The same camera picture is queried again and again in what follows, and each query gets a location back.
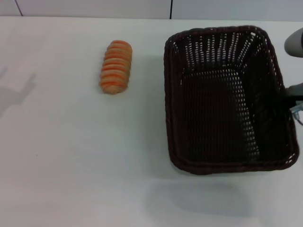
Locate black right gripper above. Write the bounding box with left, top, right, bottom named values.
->
left=285, top=94, right=303, bottom=106

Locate silver connector with grey cable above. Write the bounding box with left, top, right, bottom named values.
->
left=289, top=102, right=303, bottom=126

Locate orange striped twisted bread loaf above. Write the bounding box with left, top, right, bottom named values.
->
left=98, top=40, right=133, bottom=95

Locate black woven plastic basket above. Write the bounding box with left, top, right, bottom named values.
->
left=163, top=25, right=300, bottom=176

